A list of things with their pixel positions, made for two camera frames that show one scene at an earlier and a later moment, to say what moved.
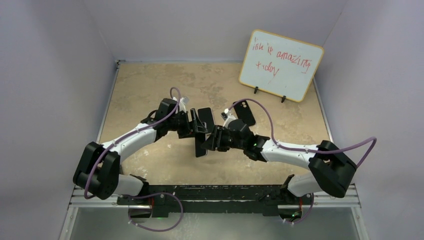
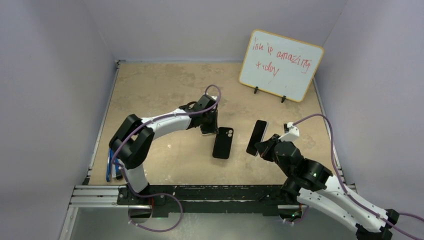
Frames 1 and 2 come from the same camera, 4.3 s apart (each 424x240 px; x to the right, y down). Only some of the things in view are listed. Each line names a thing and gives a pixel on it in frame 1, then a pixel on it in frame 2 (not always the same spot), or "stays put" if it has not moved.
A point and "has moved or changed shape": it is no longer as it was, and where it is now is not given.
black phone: (200, 138) → (257, 136)
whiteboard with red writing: (280, 66) stays put
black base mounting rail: (203, 198) stays put
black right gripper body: (227, 141) → (268, 154)
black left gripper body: (180, 123) → (211, 119)
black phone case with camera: (243, 112) has moved or changed shape
